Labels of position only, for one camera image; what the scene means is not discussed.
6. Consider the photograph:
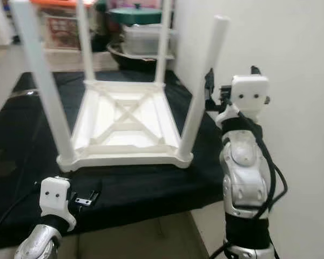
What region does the white plastic children table top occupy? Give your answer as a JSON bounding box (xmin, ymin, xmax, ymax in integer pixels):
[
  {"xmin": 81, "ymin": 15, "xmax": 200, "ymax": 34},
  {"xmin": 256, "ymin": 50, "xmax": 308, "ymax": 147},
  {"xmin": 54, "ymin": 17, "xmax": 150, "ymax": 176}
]
[{"xmin": 56, "ymin": 79, "xmax": 194, "ymax": 173}]

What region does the clear tape strip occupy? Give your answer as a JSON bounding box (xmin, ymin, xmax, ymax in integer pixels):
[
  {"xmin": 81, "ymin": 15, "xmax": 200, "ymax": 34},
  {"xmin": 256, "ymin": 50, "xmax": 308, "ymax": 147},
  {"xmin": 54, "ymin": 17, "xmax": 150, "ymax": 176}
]
[{"xmin": 10, "ymin": 88, "xmax": 42, "ymax": 98}]

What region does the clear lidded plastic container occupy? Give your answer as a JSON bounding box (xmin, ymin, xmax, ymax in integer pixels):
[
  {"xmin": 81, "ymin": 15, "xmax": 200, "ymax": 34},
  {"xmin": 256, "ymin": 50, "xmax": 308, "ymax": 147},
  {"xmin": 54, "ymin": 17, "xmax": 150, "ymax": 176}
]
[{"xmin": 121, "ymin": 24, "xmax": 177, "ymax": 56}]

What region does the black round basin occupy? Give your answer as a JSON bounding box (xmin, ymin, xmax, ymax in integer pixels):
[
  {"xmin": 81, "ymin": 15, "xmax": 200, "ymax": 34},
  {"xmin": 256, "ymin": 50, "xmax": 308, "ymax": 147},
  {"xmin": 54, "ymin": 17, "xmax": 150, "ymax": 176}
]
[{"xmin": 106, "ymin": 42, "xmax": 171, "ymax": 72}]

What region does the black tablecloth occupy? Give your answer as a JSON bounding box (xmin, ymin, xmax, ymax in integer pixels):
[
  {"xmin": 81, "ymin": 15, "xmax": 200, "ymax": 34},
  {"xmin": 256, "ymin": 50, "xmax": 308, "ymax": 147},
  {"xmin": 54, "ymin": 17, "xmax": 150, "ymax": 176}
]
[{"xmin": 0, "ymin": 70, "xmax": 231, "ymax": 250}]

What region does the dark green pot lid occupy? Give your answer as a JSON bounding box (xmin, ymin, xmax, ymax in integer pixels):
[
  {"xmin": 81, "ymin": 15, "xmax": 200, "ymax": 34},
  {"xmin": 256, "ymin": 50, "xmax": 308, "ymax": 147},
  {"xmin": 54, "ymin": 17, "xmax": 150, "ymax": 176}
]
[{"xmin": 109, "ymin": 4, "xmax": 163, "ymax": 25}]

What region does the beige low bench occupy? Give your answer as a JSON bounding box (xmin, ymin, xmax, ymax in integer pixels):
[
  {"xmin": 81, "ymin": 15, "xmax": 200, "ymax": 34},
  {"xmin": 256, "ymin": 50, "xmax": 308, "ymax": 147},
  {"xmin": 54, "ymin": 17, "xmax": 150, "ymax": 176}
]
[{"xmin": 43, "ymin": 49, "xmax": 120, "ymax": 71}]

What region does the clear storage box orange lid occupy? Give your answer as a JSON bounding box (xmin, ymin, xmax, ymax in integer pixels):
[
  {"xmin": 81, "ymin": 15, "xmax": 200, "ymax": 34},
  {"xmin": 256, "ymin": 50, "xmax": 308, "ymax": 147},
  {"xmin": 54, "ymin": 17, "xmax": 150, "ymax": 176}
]
[{"xmin": 29, "ymin": 0, "xmax": 93, "ymax": 51}]

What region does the dark shiny plastic bag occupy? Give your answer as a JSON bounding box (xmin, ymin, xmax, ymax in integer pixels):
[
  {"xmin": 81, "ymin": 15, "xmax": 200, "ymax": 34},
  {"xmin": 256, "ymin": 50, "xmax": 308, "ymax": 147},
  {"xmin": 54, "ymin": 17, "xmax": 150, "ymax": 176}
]
[{"xmin": 94, "ymin": 0, "xmax": 112, "ymax": 52}]

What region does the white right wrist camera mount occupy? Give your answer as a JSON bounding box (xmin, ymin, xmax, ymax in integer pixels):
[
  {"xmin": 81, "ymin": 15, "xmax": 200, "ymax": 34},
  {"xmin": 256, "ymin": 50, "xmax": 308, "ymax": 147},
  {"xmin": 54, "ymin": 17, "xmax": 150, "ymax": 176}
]
[{"xmin": 215, "ymin": 74, "xmax": 271, "ymax": 126}]

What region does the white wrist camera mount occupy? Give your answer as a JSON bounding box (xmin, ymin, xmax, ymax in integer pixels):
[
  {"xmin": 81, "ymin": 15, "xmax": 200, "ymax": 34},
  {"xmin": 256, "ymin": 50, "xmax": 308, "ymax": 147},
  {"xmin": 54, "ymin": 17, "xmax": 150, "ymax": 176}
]
[
  {"xmin": 215, "ymin": 74, "xmax": 271, "ymax": 126},
  {"xmin": 39, "ymin": 176, "xmax": 78, "ymax": 232}
]

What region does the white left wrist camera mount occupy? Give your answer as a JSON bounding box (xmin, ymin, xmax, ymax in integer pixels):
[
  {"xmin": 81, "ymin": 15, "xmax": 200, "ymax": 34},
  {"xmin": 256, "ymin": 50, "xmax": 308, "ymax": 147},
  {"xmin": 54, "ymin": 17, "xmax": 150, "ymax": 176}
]
[{"xmin": 39, "ymin": 176, "xmax": 78, "ymax": 232}]

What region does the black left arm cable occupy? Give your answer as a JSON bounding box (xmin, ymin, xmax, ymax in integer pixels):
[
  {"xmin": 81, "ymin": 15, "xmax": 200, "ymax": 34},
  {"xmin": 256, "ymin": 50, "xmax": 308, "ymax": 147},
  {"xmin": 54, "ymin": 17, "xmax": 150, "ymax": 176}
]
[{"xmin": 0, "ymin": 186, "xmax": 44, "ymax": 250}]

